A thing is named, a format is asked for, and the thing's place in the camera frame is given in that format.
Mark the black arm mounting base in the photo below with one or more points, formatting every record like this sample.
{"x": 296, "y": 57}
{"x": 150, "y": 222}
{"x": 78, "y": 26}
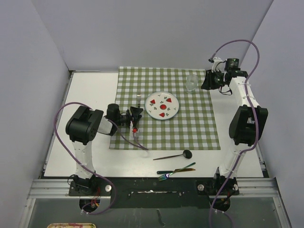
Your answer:
{"x": 150, "y": 193}

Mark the black spoon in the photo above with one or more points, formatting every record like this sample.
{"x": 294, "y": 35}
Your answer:
{"x": 186, "y": 154}

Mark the silver fork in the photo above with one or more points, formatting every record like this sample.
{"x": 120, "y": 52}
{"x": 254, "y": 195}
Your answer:
{"x": 138, "y": 99}

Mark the clear drinking glass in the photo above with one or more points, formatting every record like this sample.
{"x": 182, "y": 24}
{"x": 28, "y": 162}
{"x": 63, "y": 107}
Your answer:
{"x": 191, "y": 83}

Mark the green white checkered tablecloth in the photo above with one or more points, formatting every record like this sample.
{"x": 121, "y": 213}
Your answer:
{"x": 172, "y": 118}

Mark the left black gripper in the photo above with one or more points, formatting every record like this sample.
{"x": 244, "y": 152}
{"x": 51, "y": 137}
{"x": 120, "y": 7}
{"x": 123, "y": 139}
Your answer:
{"x": 135, "y": 116}

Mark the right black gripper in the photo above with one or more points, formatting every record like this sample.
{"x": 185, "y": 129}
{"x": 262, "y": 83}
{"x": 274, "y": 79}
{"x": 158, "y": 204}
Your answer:
{"x": 208, "y": 83}

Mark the iridescent rainbow fork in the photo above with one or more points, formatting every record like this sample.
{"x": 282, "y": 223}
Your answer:
{"x": 167, "y": 175}

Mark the green handled knife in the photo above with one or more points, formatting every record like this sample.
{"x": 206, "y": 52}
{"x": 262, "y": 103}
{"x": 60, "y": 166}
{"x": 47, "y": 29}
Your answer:
{"x": 176, "y": 170}

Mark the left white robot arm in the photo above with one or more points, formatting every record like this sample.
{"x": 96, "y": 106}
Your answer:
{"x": 82, "y": 129}

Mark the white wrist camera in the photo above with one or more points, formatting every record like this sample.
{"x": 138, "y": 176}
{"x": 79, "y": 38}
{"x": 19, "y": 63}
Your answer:
{"x": 134, "y": 132}
{"x": 215, "y": 62}

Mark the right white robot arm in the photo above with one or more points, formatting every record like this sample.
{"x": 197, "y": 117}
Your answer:
{"x": 247, "y": 124}

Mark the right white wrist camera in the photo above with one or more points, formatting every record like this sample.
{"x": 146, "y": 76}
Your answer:
{"x": 215, "y": 62}

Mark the yellow rimmed tray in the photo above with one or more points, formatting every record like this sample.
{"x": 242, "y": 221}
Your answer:
{"x": 71, "y": 225}

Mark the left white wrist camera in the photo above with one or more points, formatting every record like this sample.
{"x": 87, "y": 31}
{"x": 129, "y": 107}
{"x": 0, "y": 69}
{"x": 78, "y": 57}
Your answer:
{"x": 134, "y": 132}

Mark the white plate with strawberries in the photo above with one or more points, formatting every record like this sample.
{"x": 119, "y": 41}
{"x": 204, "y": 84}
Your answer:
{"x": 162, "y": 105}

